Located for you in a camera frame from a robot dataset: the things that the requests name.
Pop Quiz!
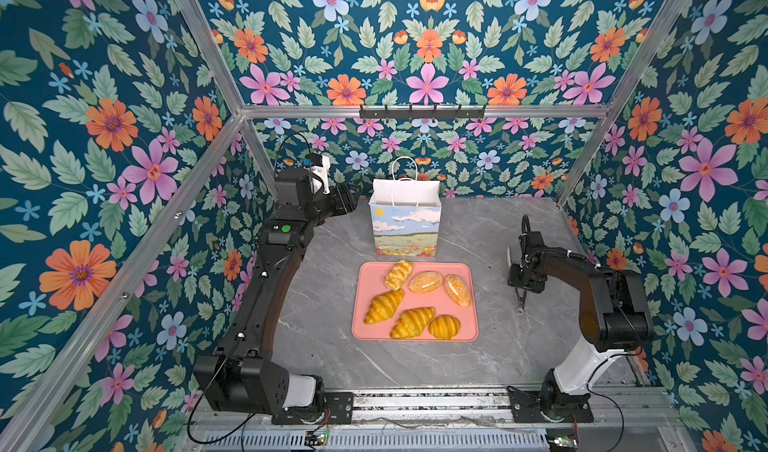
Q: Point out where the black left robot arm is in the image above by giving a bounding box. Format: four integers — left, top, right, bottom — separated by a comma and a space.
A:
194, 168, 362, 420

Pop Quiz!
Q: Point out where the small croissant top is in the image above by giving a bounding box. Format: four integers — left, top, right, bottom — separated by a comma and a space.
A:
384, 260, 413, 291

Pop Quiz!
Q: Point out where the painted landscape paper bag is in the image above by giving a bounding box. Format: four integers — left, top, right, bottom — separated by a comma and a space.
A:
369, 157, 442, 257

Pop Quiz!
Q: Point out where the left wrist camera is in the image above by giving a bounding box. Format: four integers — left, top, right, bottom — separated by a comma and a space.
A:
307, 152, 331, 194

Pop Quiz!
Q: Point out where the oval seeded bread roll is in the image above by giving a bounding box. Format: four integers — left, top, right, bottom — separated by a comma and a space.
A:
408, 271, 443, 294

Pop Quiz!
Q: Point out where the croissant left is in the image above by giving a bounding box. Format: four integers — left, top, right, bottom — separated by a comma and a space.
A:
364, 289, 405, 325

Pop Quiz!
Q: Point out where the round striped bun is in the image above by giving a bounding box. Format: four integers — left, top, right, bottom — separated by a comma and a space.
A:
427, 314, 461, 340

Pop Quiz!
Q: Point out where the black hook rail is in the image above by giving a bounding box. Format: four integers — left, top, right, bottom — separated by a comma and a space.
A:
358, 104, 486, 121

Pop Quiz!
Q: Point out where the croissant centre bottom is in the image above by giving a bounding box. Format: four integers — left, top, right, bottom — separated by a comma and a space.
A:
390, 307, 436, 339

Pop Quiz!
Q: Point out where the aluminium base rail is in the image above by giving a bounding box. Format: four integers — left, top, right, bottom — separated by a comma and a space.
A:
175, 385, 696, 451

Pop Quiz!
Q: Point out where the pink rectangular tray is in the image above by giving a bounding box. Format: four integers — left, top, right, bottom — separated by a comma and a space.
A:
351, 262, 479, 343

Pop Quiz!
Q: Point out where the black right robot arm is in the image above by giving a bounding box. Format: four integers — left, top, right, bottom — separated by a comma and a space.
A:
507, 240, 654, 414

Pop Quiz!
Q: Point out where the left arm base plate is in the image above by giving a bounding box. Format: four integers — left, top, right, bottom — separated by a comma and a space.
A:
271, 391, 355, 427

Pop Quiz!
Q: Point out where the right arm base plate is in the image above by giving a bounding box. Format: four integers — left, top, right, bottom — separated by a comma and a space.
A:
506, 383, 594, 424

